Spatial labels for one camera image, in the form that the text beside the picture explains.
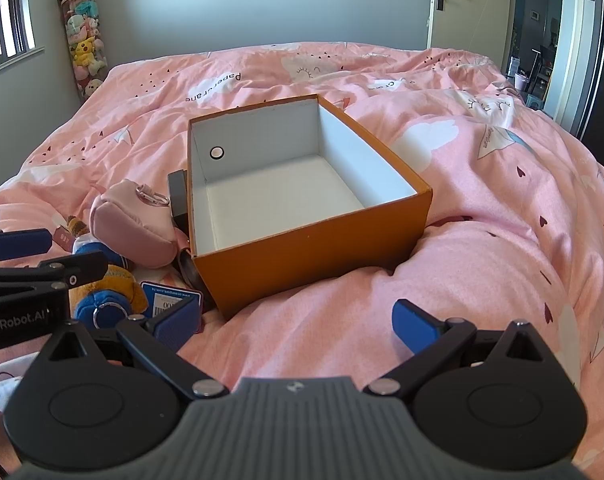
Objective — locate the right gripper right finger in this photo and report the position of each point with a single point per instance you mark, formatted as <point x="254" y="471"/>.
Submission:
<point x="436" y="346"/>

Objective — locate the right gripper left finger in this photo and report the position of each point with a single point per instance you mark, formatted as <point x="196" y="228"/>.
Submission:
<point x="154" y="342"/>

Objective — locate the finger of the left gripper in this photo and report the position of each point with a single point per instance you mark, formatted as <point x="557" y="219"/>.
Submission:
<point x="73" y="270"/>
<point x="20" y="244"/>

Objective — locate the bear plush blue outfit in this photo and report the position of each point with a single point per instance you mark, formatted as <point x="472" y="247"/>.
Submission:
<point x="117" y="295"/>

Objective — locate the pink fabric pouch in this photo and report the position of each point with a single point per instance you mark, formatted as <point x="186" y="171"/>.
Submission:
<point x="136" y="223"/>

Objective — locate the white bedroom door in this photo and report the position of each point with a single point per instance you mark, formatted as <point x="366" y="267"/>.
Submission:
<point x="477" y="26"/>

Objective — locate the blue barcode tag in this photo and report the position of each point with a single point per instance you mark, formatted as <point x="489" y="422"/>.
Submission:
<point x="162" y="298"/>

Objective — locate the dark grey small box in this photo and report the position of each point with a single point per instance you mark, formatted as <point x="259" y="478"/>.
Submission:
<point x="177" y="193"/>

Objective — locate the pink patterned duvet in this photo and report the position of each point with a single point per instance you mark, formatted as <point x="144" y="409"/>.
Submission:
<point x="515" y="228"/>

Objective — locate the orange cardboard storage box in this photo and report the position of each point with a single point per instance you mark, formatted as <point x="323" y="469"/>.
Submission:
<point x="291" y="192"/>

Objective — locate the clear plush toy tube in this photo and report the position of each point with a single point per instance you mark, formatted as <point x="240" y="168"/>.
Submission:
<point x="85" y="45"/>

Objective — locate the sliding door frame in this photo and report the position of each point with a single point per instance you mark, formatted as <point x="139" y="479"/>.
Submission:
<point x="578" y="65"/>

